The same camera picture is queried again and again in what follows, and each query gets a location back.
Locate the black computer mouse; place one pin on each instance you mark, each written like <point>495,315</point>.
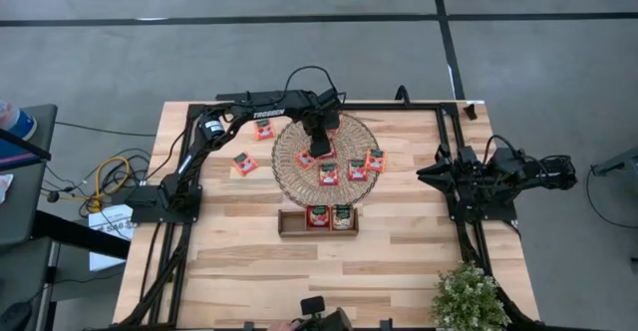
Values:
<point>12,316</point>

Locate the potted plant white flowers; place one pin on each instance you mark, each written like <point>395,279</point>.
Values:
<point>468,296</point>

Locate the blue white container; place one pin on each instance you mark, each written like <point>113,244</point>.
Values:
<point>15,119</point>

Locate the round woven placemat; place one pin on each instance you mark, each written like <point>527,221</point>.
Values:
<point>299,186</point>

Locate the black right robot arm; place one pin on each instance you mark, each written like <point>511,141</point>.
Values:
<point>523,171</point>

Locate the grey desk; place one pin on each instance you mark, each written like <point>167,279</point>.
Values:
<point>25,196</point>

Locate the green white snack packet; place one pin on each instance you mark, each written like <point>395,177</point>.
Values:
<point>342,216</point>

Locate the grey metal object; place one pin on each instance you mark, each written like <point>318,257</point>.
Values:
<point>618,161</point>

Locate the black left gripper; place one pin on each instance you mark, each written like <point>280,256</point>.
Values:
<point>319,121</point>

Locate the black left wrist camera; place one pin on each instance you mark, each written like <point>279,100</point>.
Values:
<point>331,100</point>

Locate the black exterior camera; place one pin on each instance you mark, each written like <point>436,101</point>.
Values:
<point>319,316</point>

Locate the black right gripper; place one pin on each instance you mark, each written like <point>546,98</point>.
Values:
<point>451,171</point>

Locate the white paper sheet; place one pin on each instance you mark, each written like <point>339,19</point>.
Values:
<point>107,221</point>

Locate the wooden tea box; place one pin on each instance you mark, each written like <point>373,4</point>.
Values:
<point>294,224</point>

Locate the orange tea packet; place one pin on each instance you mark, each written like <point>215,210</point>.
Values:
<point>244,164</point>
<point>264,129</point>

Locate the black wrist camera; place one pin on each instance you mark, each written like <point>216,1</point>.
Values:
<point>467,154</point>
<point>331,100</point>

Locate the black arched bracket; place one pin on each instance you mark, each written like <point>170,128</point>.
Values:
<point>403,94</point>

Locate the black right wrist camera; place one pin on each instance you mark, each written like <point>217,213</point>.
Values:
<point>467,154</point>

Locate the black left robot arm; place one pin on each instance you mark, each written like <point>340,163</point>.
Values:
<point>184,171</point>

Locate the black clip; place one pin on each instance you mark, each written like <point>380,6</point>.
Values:
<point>470,111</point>

